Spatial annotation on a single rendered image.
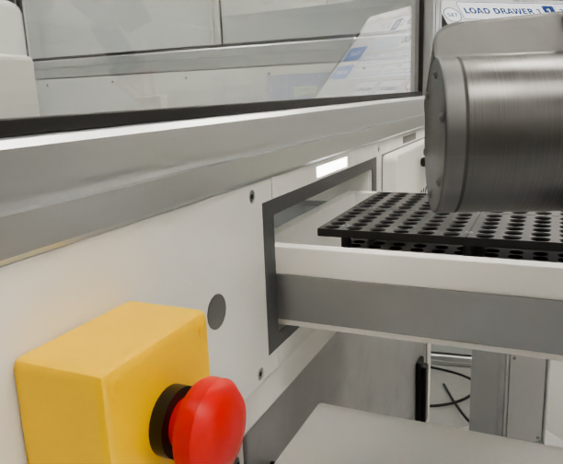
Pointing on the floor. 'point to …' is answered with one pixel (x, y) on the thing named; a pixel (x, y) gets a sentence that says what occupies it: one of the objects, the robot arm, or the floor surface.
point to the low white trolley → (408, 443)
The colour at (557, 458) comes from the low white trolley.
